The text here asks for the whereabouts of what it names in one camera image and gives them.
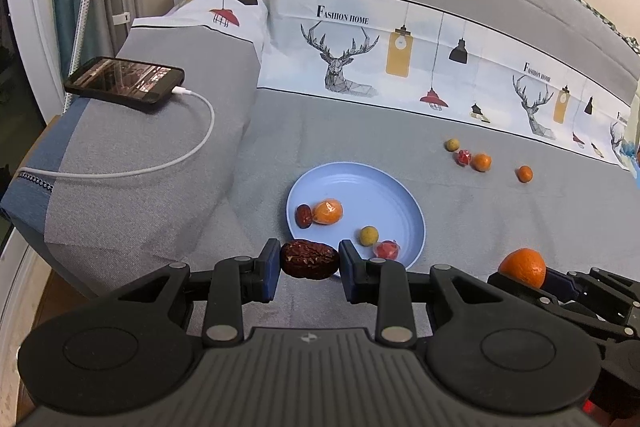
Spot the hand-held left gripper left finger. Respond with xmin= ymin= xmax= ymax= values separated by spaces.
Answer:
xmin=92 ymin=238 xmax=282 ymax=348

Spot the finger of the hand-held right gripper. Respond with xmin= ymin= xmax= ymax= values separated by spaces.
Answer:
xmin=545 ymin=267 xmax=639 ymax=309
xmin=487 ymin=272 xmax=602 ymax=326

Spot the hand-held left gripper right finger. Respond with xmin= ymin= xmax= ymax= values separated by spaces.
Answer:
xmin=338 ymin=239 xmax=526 ymax=349

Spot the light blue round plate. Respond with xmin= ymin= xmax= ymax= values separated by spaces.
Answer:
xmin=286 ymin=162 xmax=427 ymax=279

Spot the grey deer printed bedding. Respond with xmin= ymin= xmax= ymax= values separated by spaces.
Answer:
xmin=167 ymin=0 xmax=640 ymax=288

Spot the grey pillow with printed end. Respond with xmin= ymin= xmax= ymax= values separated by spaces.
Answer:
xmin=0 ymin=0 xmax=271 ymax=298

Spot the black smartphone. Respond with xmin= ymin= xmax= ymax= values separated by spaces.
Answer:
xmin=63 ymin=56 xmax=186 ymax=114

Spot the white charging cable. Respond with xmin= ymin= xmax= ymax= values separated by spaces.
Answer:
xmin=17 ymin=87 xmax=216 ymax=180

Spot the white window frame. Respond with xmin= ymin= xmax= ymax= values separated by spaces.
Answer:
xmin=0 ymin=0 xmax=66 ymax=128

